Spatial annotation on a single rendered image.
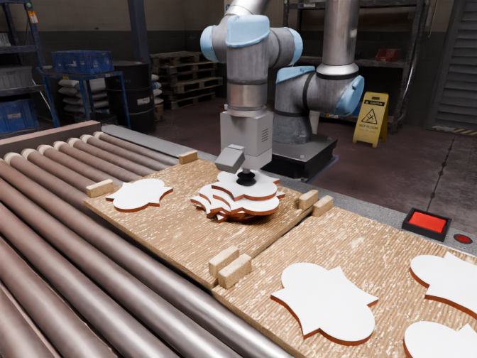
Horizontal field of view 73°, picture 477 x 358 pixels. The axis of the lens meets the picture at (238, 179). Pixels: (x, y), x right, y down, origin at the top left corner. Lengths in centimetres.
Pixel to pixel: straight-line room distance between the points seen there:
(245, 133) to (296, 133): 47
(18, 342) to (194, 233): 30
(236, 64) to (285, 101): 47
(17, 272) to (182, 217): 29
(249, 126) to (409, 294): 37
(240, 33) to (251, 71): 6
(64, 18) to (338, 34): 510
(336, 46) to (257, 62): 40
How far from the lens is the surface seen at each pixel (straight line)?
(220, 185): 67
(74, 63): 389
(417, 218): 77
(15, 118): 482
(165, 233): 63
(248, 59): 59
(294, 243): 60
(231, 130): 63
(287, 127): 105
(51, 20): 568
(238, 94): 60
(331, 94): 97
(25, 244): 74
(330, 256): 58
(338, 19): 94
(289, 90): 103
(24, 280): 64
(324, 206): 68
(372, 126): 415
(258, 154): 62
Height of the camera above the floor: 129
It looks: 25 degrees down
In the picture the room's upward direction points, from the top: straight up
